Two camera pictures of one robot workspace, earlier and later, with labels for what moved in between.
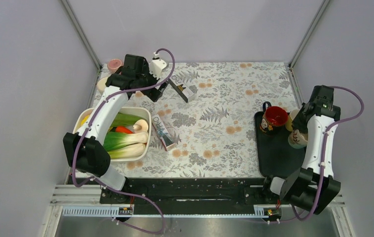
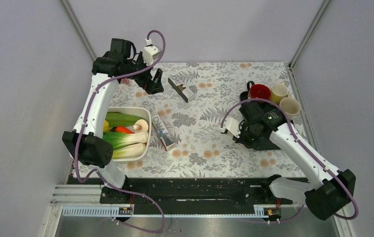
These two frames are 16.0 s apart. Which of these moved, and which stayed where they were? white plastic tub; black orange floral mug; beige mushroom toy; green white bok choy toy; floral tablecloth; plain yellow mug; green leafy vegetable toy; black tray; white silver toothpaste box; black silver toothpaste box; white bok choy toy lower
Moved: plain yellow mug; black orange floral mug; black tray
Stayed: white bok choy toy lower; green white bok choy toy; green leafy vegetable toy; beige mushroom toy; floral tablecloth; black silver toothpaste box; white plastic tub; white silver toothpaste box
